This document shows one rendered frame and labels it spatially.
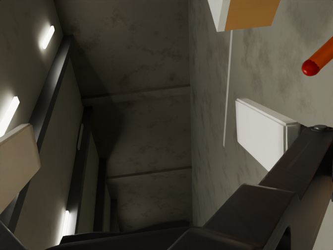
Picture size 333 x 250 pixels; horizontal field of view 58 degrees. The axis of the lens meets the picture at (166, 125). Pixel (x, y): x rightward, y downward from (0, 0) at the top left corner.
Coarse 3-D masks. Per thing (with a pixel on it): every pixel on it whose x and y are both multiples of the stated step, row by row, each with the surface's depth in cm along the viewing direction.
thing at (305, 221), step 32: (320, 128) 12; (288, 160) 10; (320, 160) 9; (256, 192) 7; (288, 192) 7; (320, 192) 10; (224, 224) 6; (256, 224) 6; (288, 224) 6; (320, 224) 10
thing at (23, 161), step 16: (16, 128) 17; (32, 128) 19; (0, 144) 15; (16, 144) 16; (32, 144) 18; (0, 160) 14; (16, 160) 16; (32, 160) 18; (0, 176) 14; (16, 176) 16; (32, 176) 18; (0, 192) 14; (16, 192) 16; (0, 208) 14
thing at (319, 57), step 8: (328, 40) 40; (320, 48) 40; (328, 48) 39; (312, 56) 40; (320, 56) 39; (328, 56) 39; (304, 64) 40; (312, 64) 39; (320, 64) 39; (304, 72) 40; (312, 72) 40
